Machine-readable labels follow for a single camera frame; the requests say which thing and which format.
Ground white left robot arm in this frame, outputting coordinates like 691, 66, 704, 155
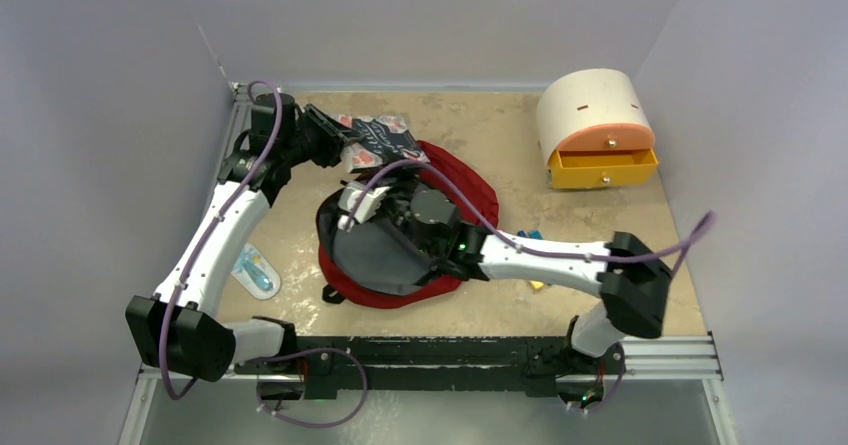
125, 93, 362, 382

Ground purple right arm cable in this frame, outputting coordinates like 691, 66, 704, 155
341, 158, 718, 415

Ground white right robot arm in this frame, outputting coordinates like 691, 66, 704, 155
377, 185, 673, 372

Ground cream rounded drawer cabinet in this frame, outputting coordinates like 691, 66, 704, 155
535, 68, 652, 161

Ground floral dark cover book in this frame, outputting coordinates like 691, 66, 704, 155
331, 114, 429, 173

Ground white blue marker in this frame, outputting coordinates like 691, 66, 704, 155
517, 230, 543, 240

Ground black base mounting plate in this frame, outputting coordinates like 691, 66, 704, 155
235, 336, 624, 402

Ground red student backpack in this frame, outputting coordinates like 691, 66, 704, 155
315, 140, 500, 309

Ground orange upper drawer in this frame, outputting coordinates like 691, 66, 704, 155
538, 123, 655, 163

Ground white blue oval case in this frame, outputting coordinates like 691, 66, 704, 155
231, 243, 281, 300

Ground aluminium frame rails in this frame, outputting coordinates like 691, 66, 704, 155
117, 82, 740, 445

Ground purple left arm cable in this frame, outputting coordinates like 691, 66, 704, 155
160, 80, 370, 430

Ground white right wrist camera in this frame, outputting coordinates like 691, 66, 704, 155
337, 183, 390, 231

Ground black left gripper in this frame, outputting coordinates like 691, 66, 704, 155
281, 105, 364, 169

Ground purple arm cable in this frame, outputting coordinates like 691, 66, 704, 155
160, 80, 370, 430
341, 158, 718, 415

